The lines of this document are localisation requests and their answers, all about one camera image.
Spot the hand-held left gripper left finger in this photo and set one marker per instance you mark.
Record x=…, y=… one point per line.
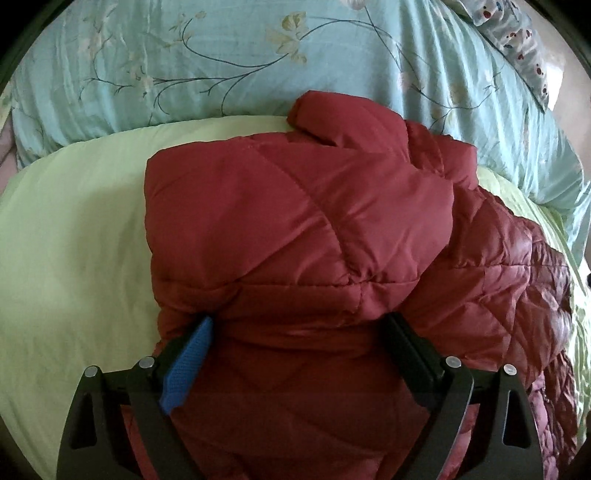
x=187, y=369

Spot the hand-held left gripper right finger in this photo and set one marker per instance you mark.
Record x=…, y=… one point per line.
x=415, y=360

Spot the dark red puffer jacket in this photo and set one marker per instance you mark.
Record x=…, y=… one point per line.
x=300, y=230

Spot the light green bed sheet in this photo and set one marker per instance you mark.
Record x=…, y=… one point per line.
x=69, y=254

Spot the pink bed sheet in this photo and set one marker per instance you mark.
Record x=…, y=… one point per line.
x=7, y=147

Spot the teal floral quilt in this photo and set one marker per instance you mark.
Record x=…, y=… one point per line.
x=231, y=46

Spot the grey bear print pillow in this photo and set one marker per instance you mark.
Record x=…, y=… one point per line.
x=521, y=41

